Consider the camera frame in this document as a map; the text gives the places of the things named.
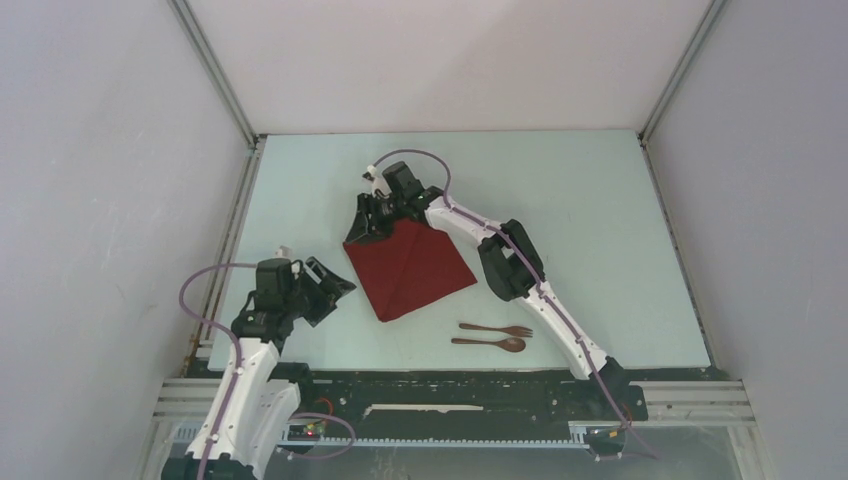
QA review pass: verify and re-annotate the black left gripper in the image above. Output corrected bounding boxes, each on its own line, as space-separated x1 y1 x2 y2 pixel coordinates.
283 257 354 327

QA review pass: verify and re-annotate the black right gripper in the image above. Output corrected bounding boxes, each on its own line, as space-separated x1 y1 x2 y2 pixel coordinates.
346 193 406 247

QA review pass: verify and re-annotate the red cloth napkin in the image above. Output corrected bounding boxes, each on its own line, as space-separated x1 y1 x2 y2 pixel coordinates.
343 220 477 323

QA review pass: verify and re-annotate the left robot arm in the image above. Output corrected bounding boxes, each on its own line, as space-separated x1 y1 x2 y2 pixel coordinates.
160 257 356 479

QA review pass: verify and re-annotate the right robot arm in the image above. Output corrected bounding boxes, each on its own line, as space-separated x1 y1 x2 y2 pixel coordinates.
343 161 629 418

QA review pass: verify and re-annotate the brown wooden fork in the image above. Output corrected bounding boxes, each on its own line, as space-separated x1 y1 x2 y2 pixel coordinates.
458 322 533 338

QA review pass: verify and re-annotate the brown wooden spoon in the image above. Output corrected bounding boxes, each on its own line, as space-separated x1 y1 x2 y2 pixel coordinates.
451 337 527 353

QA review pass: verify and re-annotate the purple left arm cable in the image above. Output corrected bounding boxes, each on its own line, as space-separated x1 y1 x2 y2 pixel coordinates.
178 262 357 480

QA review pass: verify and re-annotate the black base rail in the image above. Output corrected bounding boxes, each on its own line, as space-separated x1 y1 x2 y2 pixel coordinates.
268 369 755 456

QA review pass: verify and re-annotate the left aluminium frame post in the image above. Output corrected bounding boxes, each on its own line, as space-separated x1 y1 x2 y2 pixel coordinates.
167 0 259 149

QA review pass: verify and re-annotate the aluminium frame post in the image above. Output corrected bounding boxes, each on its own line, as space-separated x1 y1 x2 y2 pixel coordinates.
167 0 259 149
639 0 730 147

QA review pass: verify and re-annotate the right aluminium frame post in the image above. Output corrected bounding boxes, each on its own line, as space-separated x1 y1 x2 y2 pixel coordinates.
639 0 730 147

